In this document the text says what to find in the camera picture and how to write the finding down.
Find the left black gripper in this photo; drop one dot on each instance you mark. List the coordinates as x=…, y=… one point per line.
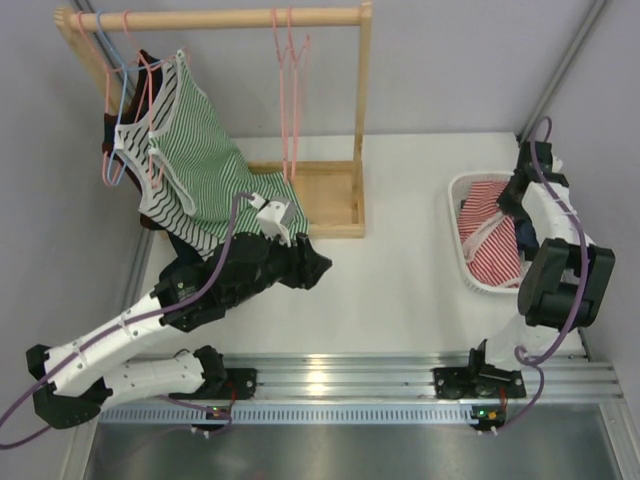
x=301, y=261

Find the red striped tank top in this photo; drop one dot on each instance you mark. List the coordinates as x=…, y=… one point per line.
x=488, y=237

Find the pink wire hanger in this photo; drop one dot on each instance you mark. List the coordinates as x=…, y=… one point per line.
x=294, y=90
x=282, y=54

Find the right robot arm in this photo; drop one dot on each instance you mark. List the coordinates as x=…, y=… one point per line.
x=567, y=276

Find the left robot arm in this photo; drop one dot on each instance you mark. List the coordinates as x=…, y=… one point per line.
x=100, y=370

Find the black striped tank top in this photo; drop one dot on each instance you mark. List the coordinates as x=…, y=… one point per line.
x=161, y=204

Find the green striped tank top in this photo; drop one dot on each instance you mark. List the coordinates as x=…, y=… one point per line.
x=204, y=166

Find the dark maroon tank top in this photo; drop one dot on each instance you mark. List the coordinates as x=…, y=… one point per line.
x=136, y=109

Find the pink hanger with tops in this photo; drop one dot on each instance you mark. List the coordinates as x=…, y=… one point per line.
x=155, y=174

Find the pink hanger far left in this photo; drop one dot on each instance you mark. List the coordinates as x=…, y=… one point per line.
x=112, y=170

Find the wooden clothes rack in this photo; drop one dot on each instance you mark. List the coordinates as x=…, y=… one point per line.
x=331, y=192

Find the white plastic laundry basket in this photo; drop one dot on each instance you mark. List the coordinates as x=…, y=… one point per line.
x=457, y=192

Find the blue grey garment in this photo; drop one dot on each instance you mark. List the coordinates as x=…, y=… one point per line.
x=526, y=239

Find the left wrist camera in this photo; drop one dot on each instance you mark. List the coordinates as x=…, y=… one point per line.
x=275, y=218

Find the aluminium mounting rail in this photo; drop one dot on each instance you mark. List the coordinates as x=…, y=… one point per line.
x=407, y=377

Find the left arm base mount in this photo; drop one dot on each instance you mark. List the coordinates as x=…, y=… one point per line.
x=235, y=384

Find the perforated cable tray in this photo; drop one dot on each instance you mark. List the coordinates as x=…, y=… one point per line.
x=306, y=414

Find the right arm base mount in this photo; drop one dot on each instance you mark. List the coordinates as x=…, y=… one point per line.
x=455, y=383

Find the blue wire hanger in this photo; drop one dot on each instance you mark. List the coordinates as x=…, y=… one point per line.
x=120, y=80

